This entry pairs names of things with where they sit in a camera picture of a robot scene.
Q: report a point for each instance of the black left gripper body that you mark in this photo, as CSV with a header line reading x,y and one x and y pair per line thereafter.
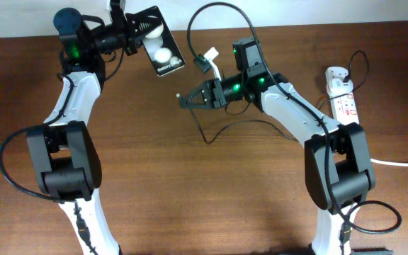
x,y
117,36

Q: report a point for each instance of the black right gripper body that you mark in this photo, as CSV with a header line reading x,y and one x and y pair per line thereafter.
x,y
219,94

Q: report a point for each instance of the black flip smartphone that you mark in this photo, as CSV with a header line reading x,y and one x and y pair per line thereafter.
x,y
161,47

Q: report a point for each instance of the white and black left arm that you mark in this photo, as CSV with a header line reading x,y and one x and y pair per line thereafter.
x,y
67,167

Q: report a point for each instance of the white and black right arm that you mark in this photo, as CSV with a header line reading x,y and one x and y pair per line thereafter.
x,y
338,169

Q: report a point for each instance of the white USB charger adapter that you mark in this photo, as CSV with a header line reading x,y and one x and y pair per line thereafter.
x,y
336,87

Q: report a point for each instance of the white power strip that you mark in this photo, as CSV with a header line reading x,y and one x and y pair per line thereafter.
x,y
343,106

